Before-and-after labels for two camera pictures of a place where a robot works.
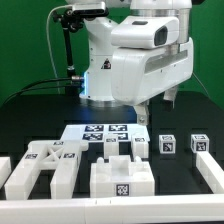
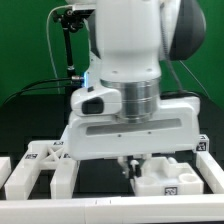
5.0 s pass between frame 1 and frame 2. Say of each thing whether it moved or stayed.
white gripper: moved
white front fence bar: stayed
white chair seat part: moved
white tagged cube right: stayed
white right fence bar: stayed
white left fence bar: stayed
